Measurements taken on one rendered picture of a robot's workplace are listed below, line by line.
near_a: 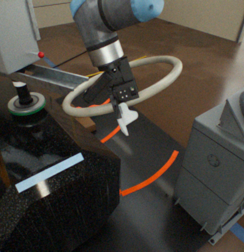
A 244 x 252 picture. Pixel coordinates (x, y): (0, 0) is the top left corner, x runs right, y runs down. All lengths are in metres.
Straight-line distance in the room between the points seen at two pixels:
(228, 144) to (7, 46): 1.19
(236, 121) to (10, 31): 1.17
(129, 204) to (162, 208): 0.27
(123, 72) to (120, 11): 0.16
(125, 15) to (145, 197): 1.58
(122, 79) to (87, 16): 0.18
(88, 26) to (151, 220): 1.51
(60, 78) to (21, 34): 0.27
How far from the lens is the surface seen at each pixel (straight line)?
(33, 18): 1.23
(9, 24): 1.16
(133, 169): 2.05
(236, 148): 1.24
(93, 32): 0.56
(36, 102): 1.39
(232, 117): 1.23
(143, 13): 0.50
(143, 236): 1.74
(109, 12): 0.52
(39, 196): 1.06
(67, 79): 1.13
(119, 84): 0.60
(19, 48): 1.20
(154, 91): 0.66
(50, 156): 1.09
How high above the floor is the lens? 1.62
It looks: 40 degrees down
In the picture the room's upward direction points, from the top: straight up
